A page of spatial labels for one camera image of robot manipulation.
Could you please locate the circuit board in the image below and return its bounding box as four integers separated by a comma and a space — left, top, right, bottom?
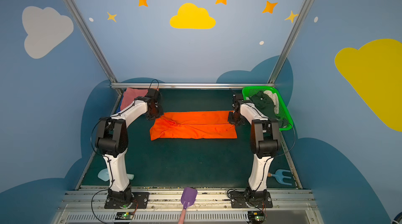
115, 212, 135, 221
247, 211, 266, 224

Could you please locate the left circuit board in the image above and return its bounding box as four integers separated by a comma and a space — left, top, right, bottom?
115, 212, 135, 221

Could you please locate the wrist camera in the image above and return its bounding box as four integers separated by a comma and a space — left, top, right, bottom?
146, 88, 160, 100
232, 94, 244, 103

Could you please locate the back aluminium frame rail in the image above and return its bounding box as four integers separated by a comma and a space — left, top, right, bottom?
111, 82, 275, 89

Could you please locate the right circuit board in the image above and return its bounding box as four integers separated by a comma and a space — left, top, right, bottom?
247, 211, 266, 224

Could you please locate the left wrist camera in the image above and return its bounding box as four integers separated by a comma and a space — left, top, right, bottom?
146, 88, 160, 100

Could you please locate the orange t-shirt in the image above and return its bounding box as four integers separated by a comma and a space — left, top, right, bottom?
150, 111, 237, 141

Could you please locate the light teal toy trowel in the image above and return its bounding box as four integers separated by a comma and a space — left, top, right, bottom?
97, 168, 135, 182

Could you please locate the green plastic basket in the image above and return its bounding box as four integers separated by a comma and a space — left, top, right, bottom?
242, 86, 294, 131

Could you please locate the white t-shirt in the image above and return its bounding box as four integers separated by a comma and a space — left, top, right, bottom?
263, 90, 280, 115

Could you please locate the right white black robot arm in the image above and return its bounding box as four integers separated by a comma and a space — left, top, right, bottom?
228, 99, 280, 201

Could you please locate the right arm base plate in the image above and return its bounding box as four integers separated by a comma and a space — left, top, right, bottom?
227, 189, 273, 209

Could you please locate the folded pink t-shirt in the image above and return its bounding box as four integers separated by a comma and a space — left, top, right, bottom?
120, 88, 148, 111

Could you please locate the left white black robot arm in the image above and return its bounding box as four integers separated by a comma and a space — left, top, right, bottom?
95, 96, 163, 207

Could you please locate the blue toy rake wooden handle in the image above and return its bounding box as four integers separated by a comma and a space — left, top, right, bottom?
268, 169, 292, 186

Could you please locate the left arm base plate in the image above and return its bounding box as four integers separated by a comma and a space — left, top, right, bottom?
104, 191, 149, 209

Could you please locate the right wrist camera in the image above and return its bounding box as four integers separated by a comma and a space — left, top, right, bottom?
232, 94, 244, 103

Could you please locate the purple toy shovel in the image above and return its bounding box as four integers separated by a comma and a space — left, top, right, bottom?
178, 187, 198, 224

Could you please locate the dark green t-shirt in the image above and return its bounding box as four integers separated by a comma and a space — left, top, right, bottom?
250, 91, 277, 118

